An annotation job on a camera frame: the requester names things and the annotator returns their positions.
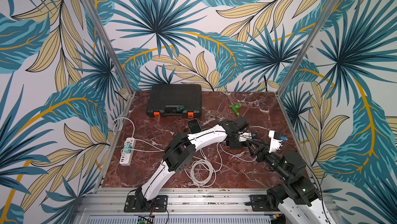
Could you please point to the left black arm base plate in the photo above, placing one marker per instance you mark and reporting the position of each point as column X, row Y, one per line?
column 135, row 205

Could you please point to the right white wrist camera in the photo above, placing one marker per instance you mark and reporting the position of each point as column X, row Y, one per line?
column 277, row 140

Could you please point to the white power strip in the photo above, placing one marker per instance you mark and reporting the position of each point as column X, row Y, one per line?
column 126, row 159

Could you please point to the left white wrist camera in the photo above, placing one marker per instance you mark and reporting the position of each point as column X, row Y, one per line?
column 247, row 136

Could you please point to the black smartphone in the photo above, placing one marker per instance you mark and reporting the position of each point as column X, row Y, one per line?
column 194, row 126

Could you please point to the green plug adapter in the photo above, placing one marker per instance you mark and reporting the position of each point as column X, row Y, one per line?
column 127, row 148

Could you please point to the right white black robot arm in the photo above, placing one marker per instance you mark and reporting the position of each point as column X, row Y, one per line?
column 297, row 198

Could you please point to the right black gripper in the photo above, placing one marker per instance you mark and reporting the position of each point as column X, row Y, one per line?
column 260, row 152

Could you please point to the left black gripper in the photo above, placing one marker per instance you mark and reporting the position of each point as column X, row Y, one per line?
column 235, row 145

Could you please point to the black plastic tool case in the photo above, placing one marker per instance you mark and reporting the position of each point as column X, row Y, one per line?
column 179, row 100

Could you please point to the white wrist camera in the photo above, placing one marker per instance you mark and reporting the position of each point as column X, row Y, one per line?
column 277, row 140
column 247, row 136

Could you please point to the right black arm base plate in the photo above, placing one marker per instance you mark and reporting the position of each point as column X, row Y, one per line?
column 265, row 203

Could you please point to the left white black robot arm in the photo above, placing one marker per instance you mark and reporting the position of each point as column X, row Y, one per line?
column 180, row 151

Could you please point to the green toy drill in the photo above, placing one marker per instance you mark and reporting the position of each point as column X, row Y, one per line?
column 235, row 108

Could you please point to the aluminium front rail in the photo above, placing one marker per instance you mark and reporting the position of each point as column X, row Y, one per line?
column 224, row 201

